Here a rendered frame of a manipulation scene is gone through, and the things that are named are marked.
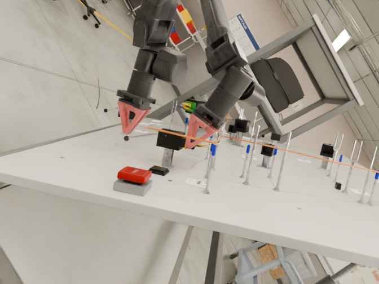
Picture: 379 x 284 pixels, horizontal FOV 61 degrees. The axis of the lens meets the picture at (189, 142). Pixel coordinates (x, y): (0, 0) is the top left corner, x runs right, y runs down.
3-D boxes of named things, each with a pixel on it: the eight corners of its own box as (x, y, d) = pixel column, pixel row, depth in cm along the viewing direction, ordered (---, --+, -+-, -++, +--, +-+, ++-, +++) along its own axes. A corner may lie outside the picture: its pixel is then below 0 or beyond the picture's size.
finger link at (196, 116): (203, 153, 79) (225, 121, 76) (197, 158, 72) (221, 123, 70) (181, 136, 79) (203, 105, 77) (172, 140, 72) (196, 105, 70)
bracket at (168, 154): (164, 164, 82) (167, 145, 81) (173, 166, 81) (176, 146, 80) (158, 167, 77) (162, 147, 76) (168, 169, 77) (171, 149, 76)
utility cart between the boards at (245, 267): (221, 282, 425) (287, 253, 407) (228, 252, 534) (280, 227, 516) (241, 321, 421) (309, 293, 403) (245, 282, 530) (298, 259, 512)
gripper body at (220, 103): (223, 125, 79) (242, 100, 78) (217, 128, 69) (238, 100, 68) (202, 109, 80) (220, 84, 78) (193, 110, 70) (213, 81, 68)
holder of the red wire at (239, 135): (248, 144, 141) (253, 120, 139) (242, 147, 129) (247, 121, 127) (237, 141, 143) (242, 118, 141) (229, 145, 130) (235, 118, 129)
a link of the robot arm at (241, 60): (203, 59, 77) (233, 38, 73) (227, 76, 86) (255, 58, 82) (217, 101, 72) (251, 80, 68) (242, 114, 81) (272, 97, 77)
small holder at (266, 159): (276, 166, 105) (281, 144, 103) (270, 170, 97) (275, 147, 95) (263, 162, 107) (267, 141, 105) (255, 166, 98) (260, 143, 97)
